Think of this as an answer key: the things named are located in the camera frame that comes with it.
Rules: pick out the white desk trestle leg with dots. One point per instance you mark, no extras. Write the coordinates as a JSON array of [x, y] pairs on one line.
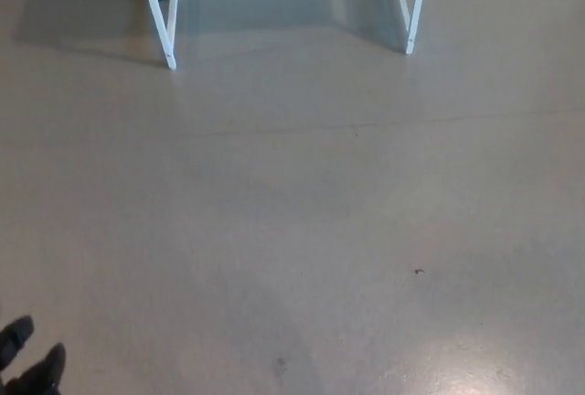
[[157, 20], [416, 11]]

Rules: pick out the black three-fingered left robot hand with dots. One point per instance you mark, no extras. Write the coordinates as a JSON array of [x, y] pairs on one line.
[[43, 372]]

